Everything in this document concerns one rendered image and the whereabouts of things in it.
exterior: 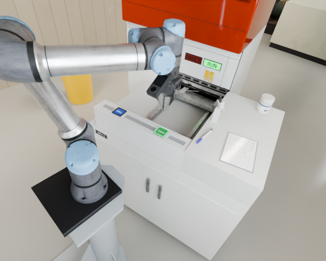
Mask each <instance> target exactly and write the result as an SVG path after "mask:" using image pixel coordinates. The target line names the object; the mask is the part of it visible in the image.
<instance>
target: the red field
mask: <svg viewBox="0 0 326 261"><path fill-rule="evenodd" d="M185 59H186V60H189V61H192V62H195V63H198V64H201V59H202V58H200V57H197V56H194V55H191V54H187V53H186V56H185Z"/></svg>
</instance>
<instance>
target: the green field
mask: <svg viewBox="0 0 326 261"><path fill-rule="evenodd" d="M203 65H204V66H207V67H210V68H213V69H217V70H220V67H221V64H218V63H215V62H212V61H209V60H206V59H204V64H203Z"/></svg>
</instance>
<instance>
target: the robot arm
mask: <svg viewBox="0 0 326 261"><path fill-rule="evenodd" d="M184 37H185V23H184V22H183V21H182V20H179V19H166V20H165V21H164V24H163V27H144V28H140V27H139V28H131V29H130V30H129V32H128V43H106V44H85V45H46V46H42V45H40V44H39V43H38V42H36V38H35V35H34V33H33V31H32V30H31V28H30V27H29V26H28V25H27V24H26V23H25V22H23V21H22V20H20V19H17V18H15V17H12V16H0V80H3V81H7V82H15V83H22V84H23V86H24V87H25V88H26V89H27V91H28V92H29V93H30V94H31V95H32V97H33V98H34V100H35V101H36V102H37V103H38V104H39V106H40V107H41V108H42V109H43V110H44V112H45V113H46V114H47V115H48V117H49V118H50V119H51V120H52V121H53V123H54V124H55V125H56V126H57V128H58V131H57V133H58V135H59V136H60V138H61V139H62V140H63V142H64V143H65V144H66V152H65V163H66V166H67V168H68V170H69V173H70V176H71V179H72V182H71V186H70V190H71V194H72V196H73V198H74V199H75V200H76V201H77V202H80V203H83V204H90V203H93V202H96V201H98V200H100V199H101V198H102V197H103V196H104V195H105V193H106V192H107V189H108V180H107V178H106V176H105V175H104V174H103V173H102V171H101V165H100V156H99V151H98V149H97V144H96V139H95V132H94V129H93V127H92V125H91V123H90V122H89V121H87V120H85V119H84V118H83V117H79V116H78V115H77V114H76V112H75V111H74V109H73V108H72V106H71V105H70V103H69V102H68V100H67V99H66V97H65V96H64V94H63V93H62V91H61V90H60V88H59V87H58V85H57V84H56V82H55V81H54V79H53V77H61V76H75V75H89V74H103V73H117V72H125V71H139V70H152V71H153V72H155V73H156V74H158V75H157V77H156V78H155V80H154V81H153V82H152V84H151V85H150V87H149V88H148V89H147V90H146V92H147V95H149V96H151V97H153V98H155V99H157V100H158V103H159V105H160V107H161V109H162V110H163V111H166V110H167V109H168V108H169V107H170V105H171V103H172V102H173V101H174V99H175V90H176V89H177V90H179V89H180V88H181V82H182V77H180V76H179V70H180V64H181V58H182V50H183V42H184ZM179 83H180V86H179ZM164 101H165V104H164Z"/></svg>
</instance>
